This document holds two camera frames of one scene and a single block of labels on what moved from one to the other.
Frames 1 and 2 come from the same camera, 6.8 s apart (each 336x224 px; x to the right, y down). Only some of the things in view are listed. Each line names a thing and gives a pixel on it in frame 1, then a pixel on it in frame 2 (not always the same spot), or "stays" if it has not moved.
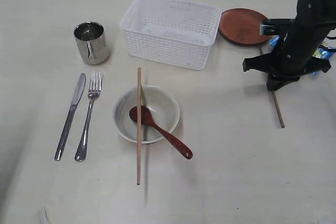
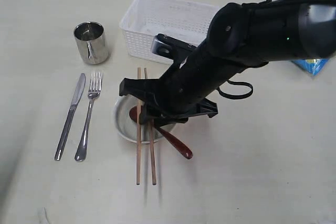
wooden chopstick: x=275 y=99 to x=151 y=142
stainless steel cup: x=92 y=42 stays
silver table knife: x=79 y=89 stays
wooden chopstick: x=139 y=125 stays
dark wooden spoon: x=147 y=118 stays
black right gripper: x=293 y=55 to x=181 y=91
